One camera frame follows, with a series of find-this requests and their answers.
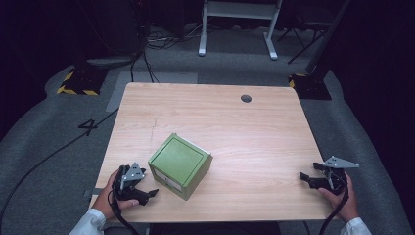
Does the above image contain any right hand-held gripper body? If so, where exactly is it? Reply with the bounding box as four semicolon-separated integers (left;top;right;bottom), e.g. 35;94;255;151
315;156;360;197

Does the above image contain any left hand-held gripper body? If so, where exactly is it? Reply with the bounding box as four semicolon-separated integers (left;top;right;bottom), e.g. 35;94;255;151
112;162;147;206

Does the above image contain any person's right hand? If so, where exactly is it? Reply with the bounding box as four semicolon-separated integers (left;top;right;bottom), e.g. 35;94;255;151
317;171;360;224

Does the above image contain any person's left hand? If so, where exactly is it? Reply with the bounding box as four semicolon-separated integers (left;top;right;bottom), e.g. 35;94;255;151
92;169;140;220

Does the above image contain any green box with drawer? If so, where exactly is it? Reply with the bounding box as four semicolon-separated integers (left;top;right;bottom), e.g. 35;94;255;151
147;132;214;202

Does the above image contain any black yellow striped stand base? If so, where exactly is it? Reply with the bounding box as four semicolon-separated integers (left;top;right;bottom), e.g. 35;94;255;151
56;67;110;97
288;72;333;101

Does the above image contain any grey slanted stand pole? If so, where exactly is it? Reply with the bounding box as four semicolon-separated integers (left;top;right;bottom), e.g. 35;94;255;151
304;0;352;75

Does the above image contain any black tripod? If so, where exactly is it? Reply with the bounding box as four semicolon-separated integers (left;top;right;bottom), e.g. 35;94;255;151
277;13;331;66

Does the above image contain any dark equipment stand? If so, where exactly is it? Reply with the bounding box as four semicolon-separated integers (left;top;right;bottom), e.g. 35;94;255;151
85;0;146;71

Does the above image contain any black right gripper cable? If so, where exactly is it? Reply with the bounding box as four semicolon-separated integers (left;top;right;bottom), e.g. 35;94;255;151
318;182;350;235

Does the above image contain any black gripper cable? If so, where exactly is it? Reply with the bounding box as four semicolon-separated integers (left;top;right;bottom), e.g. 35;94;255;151
108;189;141;235
318;182;350;235

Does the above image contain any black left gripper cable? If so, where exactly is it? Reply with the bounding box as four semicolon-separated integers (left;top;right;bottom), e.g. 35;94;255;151
108;189;141;235

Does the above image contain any long black floor cable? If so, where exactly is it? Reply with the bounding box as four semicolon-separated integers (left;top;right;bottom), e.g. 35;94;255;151
0;108;119;231

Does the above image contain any bundle of floor cables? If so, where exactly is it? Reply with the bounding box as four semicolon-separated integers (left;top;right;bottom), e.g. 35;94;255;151
129;23;205;84

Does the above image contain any white metal stand frame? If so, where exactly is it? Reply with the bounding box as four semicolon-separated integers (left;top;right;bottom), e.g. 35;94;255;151
198;0;284;61

